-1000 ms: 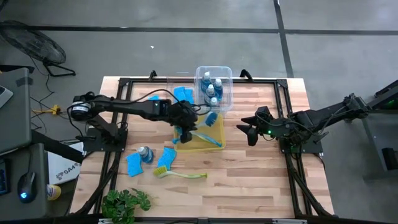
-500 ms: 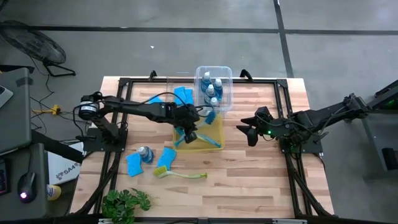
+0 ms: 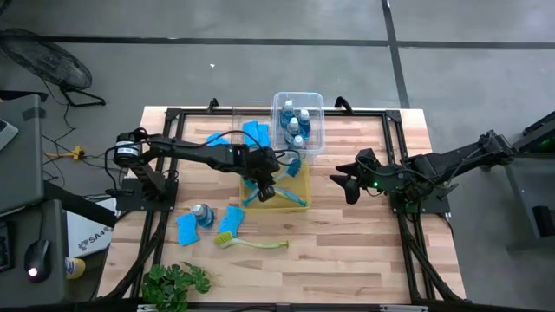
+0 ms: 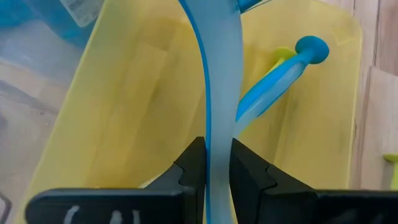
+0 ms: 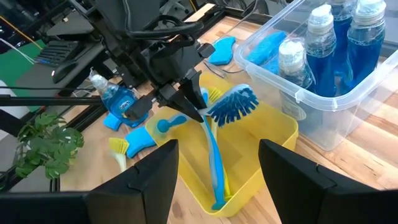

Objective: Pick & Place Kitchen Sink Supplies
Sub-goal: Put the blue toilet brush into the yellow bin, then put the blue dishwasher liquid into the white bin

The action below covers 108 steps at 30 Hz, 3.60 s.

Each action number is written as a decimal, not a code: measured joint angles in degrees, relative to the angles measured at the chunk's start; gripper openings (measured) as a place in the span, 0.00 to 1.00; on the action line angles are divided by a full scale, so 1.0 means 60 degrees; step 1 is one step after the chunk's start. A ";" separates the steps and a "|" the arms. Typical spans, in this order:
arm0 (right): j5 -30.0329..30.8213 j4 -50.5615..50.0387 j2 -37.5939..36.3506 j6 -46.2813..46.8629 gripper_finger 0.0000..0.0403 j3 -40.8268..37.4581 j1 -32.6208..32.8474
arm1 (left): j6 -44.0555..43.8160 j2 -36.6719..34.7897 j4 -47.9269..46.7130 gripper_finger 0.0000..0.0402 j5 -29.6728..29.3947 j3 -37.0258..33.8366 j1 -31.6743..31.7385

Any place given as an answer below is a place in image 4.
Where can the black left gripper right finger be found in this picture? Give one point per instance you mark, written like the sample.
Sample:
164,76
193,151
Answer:
295,208

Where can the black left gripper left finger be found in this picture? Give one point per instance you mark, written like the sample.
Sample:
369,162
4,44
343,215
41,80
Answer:
140,208

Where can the lime green dish brush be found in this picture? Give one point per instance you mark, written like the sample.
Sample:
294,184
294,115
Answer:
281,53
393,174

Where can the blue Dawn dish soap bottle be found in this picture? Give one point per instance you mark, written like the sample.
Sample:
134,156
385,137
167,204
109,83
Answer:
71,32
15,12

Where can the yellow translucent plastic bin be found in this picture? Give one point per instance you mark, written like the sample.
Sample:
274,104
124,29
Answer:
124,124

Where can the clear plastic storage bin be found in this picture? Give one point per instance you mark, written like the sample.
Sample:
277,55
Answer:
37,56

